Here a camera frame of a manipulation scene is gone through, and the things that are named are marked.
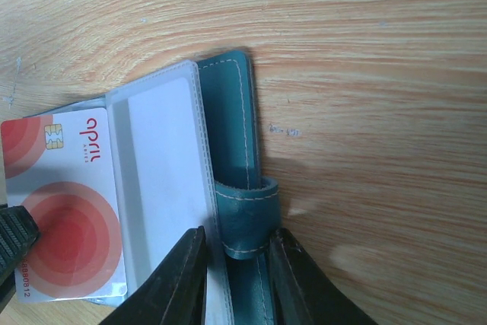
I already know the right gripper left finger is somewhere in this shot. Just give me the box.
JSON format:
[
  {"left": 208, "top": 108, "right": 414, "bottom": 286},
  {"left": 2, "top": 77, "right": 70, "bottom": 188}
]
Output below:
[{"left": 101, "top": 226, "right": 208, "bottom": 325}]

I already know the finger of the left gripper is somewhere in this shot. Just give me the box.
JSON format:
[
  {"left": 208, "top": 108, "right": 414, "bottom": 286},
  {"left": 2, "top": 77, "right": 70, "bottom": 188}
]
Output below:
[{"left": 0, "top": 206, "right": 40, "bottom": 291}]

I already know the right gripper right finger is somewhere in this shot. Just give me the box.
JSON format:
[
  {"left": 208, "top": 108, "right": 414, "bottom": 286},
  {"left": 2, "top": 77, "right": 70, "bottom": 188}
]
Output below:
[{"left": 268, "top": 228, "right": 376, "bottom": 324}]

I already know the teal card holder wallet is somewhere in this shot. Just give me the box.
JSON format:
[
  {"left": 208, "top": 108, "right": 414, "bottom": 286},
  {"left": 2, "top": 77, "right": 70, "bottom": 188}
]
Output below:
[{"left": 22, "top": 49, "right": 281, "bottom": 325}]

